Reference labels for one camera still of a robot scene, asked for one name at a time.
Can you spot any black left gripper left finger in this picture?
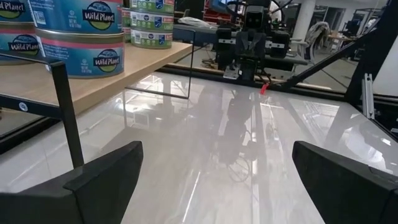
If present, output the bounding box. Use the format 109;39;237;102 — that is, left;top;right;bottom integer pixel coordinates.
0;140;144;224

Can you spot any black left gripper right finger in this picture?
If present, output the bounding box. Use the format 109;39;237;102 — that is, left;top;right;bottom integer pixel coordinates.
291;140;398;224

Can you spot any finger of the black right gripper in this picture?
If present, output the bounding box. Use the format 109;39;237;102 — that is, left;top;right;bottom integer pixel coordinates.
269;30;292;58
216;27;236;60

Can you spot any wooden shelf black metal frame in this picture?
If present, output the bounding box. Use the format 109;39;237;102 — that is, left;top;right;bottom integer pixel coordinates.
0;28;197;170

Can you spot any grey desk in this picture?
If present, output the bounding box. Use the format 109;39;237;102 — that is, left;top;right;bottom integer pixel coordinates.
172;24;218;47

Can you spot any red tool cart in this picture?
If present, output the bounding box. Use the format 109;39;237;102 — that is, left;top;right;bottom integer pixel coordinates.
202;0;237;26

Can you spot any white column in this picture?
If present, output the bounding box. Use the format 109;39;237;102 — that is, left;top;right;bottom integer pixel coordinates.
291;0;317;43

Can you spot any clear plastic bag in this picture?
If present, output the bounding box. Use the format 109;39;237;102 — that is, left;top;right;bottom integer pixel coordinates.
177;16;216;30

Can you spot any chair with white cloth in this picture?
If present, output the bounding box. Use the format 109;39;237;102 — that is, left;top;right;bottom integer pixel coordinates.
304;21;332;62

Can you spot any silver aluminium extrusion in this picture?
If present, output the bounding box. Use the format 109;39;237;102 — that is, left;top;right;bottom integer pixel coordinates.
361;73;376;121

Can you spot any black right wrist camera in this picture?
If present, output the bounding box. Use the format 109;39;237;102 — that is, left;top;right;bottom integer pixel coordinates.
244;5;267;32

